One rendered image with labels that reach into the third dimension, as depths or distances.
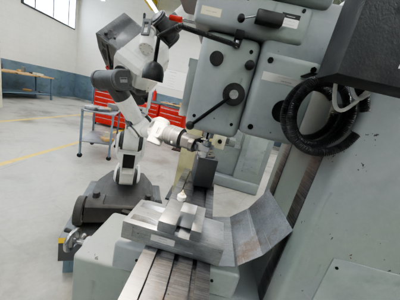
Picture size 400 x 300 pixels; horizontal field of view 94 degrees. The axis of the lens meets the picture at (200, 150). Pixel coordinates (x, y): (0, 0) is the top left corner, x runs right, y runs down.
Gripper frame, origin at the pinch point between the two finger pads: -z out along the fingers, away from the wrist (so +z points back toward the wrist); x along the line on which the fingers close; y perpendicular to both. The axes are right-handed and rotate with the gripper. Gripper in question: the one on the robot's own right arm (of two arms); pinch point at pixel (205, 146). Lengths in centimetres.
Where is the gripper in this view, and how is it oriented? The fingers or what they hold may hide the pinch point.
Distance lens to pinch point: 77.0
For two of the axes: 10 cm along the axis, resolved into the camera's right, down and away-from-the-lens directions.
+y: -2.3, 9.4, 2.6
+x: 3.9, -1.5, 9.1
